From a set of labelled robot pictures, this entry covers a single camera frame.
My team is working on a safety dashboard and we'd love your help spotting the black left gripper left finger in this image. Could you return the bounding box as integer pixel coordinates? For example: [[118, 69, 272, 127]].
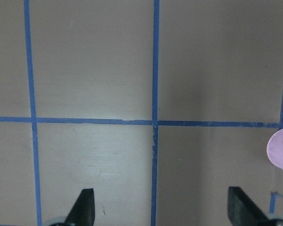
[[43, 188, 95, 226]]

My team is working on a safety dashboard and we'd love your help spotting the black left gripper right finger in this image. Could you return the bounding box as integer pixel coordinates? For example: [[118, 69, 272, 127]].
[[227, 186, 283, 226]]

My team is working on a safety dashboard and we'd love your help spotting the pink mesh cup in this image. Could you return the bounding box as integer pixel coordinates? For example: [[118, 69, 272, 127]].
[[266, 129, 283, 170]]

